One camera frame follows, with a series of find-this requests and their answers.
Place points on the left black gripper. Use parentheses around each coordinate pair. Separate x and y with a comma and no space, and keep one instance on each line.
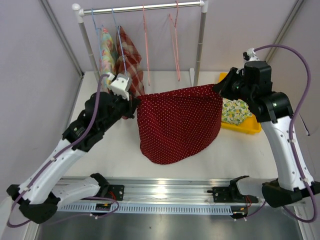
(131,104)

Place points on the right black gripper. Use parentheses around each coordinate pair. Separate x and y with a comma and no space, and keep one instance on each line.
(223,87)

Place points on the red polka dot skirt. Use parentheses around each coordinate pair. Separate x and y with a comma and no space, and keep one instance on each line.
(178,124)

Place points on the pink wire hanger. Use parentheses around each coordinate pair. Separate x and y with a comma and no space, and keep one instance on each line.
(146,45)
(174,40)

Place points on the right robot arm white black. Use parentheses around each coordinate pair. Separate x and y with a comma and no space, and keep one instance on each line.
(252,84)

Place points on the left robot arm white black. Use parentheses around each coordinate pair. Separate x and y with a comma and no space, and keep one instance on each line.
(77,140)

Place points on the lemon print cloth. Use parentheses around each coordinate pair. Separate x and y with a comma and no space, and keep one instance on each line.
(234,112)

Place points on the red plaid garment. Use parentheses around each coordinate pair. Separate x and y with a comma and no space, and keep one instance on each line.
(133,63)

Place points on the pastel floral garment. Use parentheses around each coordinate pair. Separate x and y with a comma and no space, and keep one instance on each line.
(108,53)

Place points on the yellow plastic tray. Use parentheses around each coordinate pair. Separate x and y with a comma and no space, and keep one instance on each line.
(249,126)

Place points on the clothes rack metal white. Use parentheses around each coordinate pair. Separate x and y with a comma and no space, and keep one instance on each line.
(80,13)

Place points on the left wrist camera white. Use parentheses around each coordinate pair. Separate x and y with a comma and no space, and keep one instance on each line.
(121,85)

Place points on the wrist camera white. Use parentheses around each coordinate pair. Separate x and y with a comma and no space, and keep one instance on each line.
(250,55)
(121,85)

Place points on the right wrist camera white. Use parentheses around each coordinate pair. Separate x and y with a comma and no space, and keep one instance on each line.
(250,55)

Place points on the blue wire hanger right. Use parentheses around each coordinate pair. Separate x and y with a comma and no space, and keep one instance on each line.
(120,42)

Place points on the blue wire hanger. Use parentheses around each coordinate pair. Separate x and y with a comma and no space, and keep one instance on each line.
(98,35)
(120,42)

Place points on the blue wire hanger left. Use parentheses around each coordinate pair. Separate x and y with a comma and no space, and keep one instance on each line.
(98,35)

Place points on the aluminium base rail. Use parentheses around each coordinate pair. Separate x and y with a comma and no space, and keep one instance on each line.
(162,191)

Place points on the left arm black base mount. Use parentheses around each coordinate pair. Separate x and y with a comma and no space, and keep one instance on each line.
(112,191)

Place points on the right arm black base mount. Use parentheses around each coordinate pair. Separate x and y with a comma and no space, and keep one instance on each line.
(227,194)

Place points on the white slotted cable duct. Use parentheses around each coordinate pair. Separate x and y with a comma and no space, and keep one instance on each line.
(139,208)

